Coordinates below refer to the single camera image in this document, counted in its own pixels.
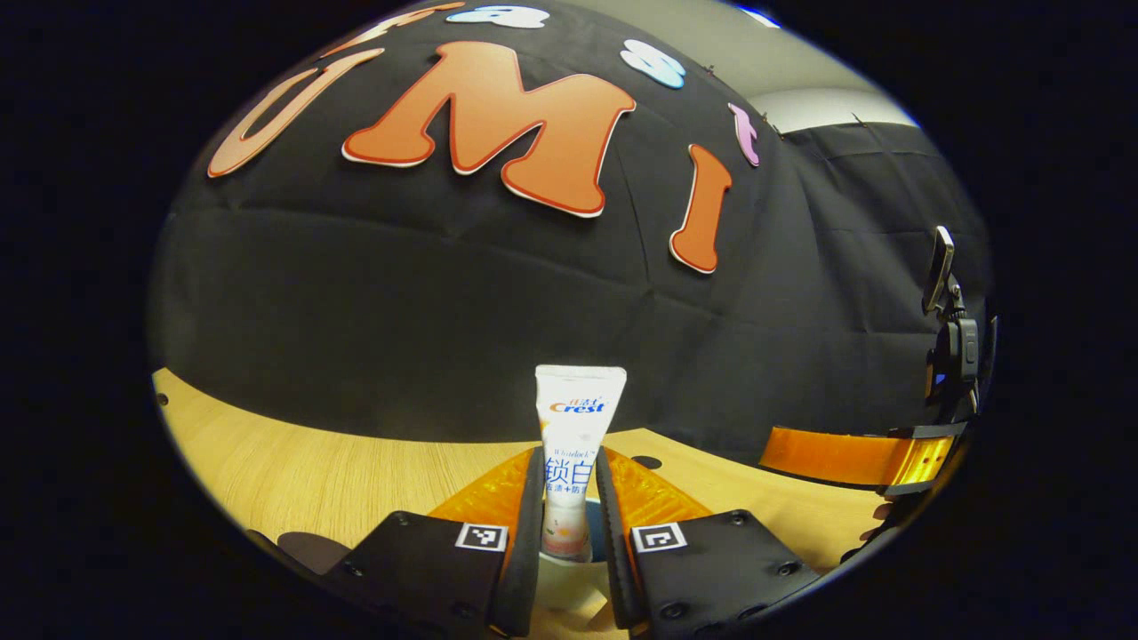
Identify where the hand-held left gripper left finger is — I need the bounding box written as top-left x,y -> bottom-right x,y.
325,447 -> 545,639

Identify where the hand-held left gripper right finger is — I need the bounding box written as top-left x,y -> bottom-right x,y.
594,447 -> 821,636

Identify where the pale blue cup wooden handle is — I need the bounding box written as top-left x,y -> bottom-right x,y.
538,498 -> 614,612

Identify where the white toothpaste tube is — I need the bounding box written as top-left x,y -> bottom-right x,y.
534,364 -> 628,564

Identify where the dark round coaster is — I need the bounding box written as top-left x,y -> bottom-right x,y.
277,532 -> 352,577

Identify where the wooden desktop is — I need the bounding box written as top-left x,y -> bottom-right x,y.
151,369 -> 890,640

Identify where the black backdrop cloth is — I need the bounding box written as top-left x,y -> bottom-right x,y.
147,0 -> 992,465

